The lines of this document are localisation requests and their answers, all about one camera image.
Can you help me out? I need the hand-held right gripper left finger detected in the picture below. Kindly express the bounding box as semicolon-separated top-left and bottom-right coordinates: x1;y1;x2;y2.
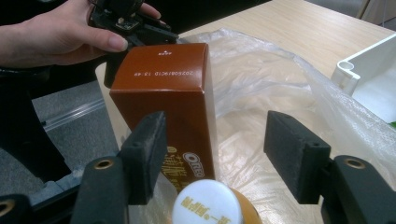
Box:
70;110;168;224

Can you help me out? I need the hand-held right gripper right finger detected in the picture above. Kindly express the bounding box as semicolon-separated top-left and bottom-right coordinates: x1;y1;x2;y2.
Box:
263;110;396;224

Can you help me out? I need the brown cardboard box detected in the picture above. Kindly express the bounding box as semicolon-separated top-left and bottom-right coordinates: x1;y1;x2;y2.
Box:
109;42;219;194

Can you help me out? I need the clear plastic bag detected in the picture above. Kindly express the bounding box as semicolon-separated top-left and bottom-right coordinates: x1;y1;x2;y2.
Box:
129;27;396;224

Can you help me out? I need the white plastic bin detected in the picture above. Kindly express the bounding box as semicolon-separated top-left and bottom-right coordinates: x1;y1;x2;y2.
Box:
330;32;396;124

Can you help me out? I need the aluminium floor rail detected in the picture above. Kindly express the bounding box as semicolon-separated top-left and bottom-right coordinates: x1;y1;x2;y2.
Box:
41;98;106;132

